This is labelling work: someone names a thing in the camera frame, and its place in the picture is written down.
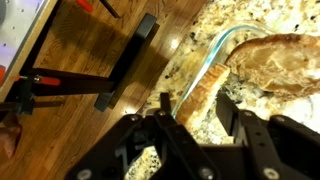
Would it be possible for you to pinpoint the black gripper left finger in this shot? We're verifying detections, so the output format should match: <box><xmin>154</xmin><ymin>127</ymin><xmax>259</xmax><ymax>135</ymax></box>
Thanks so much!
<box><xmin>64</xmin><ymin>92</ymin><xmax>222</xmax><ymax>180</ymax></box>

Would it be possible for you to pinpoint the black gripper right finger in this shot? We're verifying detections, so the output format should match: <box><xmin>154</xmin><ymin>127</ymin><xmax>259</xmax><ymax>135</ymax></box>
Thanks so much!
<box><xmin>216</xmin><ymin>90</ymin><xmax>320</xmax><ymax>180</ymax></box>

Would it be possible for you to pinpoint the clear glass baking dish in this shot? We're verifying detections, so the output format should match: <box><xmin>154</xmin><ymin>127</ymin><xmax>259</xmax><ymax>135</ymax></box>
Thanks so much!
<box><xmin>169</xmin><ymin>19</ymin><xmax>320</xmax><ymax>121</ymax></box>

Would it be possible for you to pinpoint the black stand base frame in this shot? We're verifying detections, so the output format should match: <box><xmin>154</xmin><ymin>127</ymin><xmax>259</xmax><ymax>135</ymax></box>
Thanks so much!
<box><xmin>28</xmin><ymin>13</ymin><xmax>158</xmax><ymax>113</ymax></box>

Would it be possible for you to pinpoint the black clamp orange handle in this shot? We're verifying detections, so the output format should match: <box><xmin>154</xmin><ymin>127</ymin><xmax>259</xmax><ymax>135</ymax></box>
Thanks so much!
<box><xmin>14</xmin><ymin>74</ymin><xmax>63</xmax><ymax>116</ymax></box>
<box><xmin>75</xmin><ymin>0</ymin><xmax>122</xmax><ymax>19</ymax></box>

